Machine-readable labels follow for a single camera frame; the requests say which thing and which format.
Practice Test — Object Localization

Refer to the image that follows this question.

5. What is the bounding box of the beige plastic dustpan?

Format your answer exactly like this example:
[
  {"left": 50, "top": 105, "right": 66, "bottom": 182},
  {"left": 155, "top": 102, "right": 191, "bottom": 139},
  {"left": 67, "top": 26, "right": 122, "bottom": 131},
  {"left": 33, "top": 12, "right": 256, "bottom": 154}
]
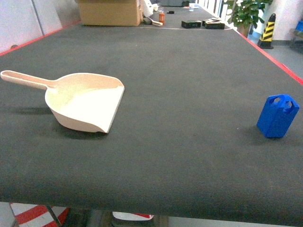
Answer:
[{"left": 0, "top": 70, "right": 125, "bottom": 133}]

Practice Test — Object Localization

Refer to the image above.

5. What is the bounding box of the blue 3D printed part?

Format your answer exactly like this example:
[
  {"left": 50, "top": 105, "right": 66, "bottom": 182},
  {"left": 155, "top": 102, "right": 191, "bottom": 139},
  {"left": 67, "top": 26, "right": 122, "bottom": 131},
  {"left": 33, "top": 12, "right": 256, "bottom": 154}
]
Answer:
[{"left": 257, "top": 94, "right": 300, "bottom": 138}]

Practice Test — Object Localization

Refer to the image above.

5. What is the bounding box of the black box left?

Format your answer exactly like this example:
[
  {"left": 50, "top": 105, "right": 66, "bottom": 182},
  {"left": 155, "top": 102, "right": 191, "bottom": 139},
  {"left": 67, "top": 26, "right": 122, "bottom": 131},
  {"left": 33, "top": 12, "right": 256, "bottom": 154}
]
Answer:
[{"left": 181, "top": 20, "right": 202, "bottom": 29}]

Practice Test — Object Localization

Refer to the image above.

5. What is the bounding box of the black box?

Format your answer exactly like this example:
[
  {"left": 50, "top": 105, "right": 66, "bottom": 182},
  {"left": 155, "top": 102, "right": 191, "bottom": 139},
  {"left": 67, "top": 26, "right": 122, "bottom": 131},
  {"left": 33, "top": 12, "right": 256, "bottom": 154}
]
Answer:
[
  {"left": 202, "top": 18, "right": 225, "bottom": 30},
  {"left": 181, "top": 20, "right": 202, "bottom": 29}
]

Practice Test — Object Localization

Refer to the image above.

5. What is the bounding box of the orange bottle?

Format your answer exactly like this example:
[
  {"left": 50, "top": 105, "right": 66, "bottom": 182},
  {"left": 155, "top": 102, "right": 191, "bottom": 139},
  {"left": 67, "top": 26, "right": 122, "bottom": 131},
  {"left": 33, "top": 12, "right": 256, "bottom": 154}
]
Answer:
[{"left": 159, "top": 12, "right": 165, "bottom": 24}]

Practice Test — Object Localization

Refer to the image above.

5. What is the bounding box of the cardboard box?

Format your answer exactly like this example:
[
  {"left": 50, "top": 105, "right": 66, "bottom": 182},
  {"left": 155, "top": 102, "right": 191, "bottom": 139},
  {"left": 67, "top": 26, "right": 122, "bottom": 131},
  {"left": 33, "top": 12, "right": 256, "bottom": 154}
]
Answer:
[{"left": 78, "top": 0, "right": 143, "bottom": 26}]

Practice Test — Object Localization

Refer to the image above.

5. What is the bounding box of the black box right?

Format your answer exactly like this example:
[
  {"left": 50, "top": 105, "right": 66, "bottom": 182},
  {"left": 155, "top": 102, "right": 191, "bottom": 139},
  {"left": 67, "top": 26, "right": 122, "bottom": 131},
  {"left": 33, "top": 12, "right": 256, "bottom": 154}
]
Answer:
[{"left": 202, "top": 18, "right": 225, "bottom": 30}]

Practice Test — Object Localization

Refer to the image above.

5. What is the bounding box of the yellow black traffic cone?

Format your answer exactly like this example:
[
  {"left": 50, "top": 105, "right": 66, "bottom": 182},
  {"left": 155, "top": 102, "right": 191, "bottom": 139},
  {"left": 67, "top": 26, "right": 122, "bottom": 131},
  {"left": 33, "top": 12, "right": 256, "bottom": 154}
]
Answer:
[{"left": 257, "top": 13, "right": 276, "bottom": 49}]

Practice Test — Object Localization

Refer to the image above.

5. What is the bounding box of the potted green plant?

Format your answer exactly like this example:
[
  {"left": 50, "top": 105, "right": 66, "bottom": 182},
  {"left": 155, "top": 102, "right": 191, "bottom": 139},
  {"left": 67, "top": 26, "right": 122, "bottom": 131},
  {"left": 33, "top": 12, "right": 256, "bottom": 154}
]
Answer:
[{"left": 224, "top": 0, "right": 273, "bottom": 37}]

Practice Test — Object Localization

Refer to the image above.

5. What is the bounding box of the wooden handled brush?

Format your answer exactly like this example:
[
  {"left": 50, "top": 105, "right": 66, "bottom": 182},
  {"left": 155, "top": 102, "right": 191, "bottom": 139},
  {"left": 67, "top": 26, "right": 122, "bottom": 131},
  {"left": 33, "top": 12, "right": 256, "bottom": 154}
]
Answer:
[{"left": 148, "top": 17, "right": 163, "bottom": 26}]

